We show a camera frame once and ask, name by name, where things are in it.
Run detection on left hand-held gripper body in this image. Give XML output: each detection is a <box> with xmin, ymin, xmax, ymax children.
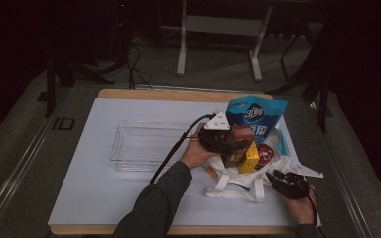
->
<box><xmin>197</xmin><ymin>110</ymin><xmax>234</xmax><ymax>155</ymax></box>

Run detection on metal floor rail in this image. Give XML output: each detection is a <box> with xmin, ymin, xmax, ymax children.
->
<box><xmin>0</xmin><ymin>87</ymin><xmax>73</xmax><ymax>238</ymax></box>
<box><xmin>311</xmin><ymin>102</ymin><xmax>375</xmax><ymax>238</ymax></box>

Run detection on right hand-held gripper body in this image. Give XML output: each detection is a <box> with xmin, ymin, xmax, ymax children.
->
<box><xmin>272</xmin><ymin>162</ymin><xmax>324</xmax><ymax>200</ymax></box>

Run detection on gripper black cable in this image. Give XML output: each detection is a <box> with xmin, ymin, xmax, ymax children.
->
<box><xmin>307</xmin><ymin>186</ymin><xmax>323</xmax><ymax>238</ymax></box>
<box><xmin>149</xmin><ymin>113</ymin><xmax>217</xmax><ymax>185</ymax></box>

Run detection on red round candy tin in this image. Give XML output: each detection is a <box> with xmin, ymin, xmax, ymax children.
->
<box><xmin>253</xmin><ymin>142</ymin><xmax>275</xmax><ymax>171</ymax></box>

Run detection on dark equipment tower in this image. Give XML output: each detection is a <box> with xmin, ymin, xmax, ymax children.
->
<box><xmin>82</xmin><ymin>0</ymin><xmax>133</xmax><ymax>65</ymax></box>

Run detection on white metal stand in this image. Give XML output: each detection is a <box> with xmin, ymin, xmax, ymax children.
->
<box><xmin>177</xmin><ymin>0</ymin><xmax>274</xmax><ymax>83</ymax></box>

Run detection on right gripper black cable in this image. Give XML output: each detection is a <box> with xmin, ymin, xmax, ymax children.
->
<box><xmin>307</xmin><ymin>186</ymin><xmax>323</xmax><ymax>238</ymax></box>

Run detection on blue snack bag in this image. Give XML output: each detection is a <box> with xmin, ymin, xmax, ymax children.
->
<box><xmin>225</xmin><ymin>95</ymin><xmax>289</xmax><ymax>144</ymax></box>

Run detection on black floor cables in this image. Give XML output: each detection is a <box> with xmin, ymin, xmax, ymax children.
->
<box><xmin>125</xmin><ymin>43</ymin><xmax>153</xmax><ymax>91</ymax></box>

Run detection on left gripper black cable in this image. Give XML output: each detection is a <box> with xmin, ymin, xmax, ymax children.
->
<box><xmin>149</xmin><ymin>113</ymin><xmax>217</xmax><ymax>185</ymax></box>

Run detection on brown box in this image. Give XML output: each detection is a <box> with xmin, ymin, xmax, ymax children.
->
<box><xmin>220</xmin><ymin>124</ymin><xmax>256</xmax><ymax>169</ymax></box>

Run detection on white printed tote bag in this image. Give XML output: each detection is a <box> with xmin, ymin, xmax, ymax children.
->
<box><xmin>201</xmin><ymin>127</ymin><xmax>294</xmax><ymax>203</ymax></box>

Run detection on person's right hand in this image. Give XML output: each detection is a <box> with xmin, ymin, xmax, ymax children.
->
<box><xmin>282</xmin><ymin>184</ymin><xmax>318</xmax><ymax>226</ymax></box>

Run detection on black tripod stand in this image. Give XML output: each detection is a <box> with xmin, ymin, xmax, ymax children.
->
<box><xmin>44</xmin><ymin>56</ymin><xmax>115</xmax><ymax>118</ymax></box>

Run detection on clear plastic tray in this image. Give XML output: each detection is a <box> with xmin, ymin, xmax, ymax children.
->
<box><xmin>108</xmin><ymin>119</ymin><xmax>196</xmax><ymax>173</ymax></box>

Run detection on black metal stand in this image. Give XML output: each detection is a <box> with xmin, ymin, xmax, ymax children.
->
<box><xmin>266</xmin><ymin>23</ymin><xmax>331</xmax><ymax>133</ymax></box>

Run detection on person's left hand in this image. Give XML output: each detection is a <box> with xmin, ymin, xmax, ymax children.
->
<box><xmin>179</xmin><ymin>123</ymin><xmax>220</xmax><ymax>171</ymax></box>

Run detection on white table mat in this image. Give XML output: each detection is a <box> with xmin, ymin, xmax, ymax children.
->
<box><xmin>48</xmin><ymin>97</ymin><xmax>321</xmax><ymax>229</ymax></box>

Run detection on yellow box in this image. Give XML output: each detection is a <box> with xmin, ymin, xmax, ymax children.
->
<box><xmin>237</xmin><ymin>140</ymin><xmax>261</xmax><ymax>175</ymax></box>

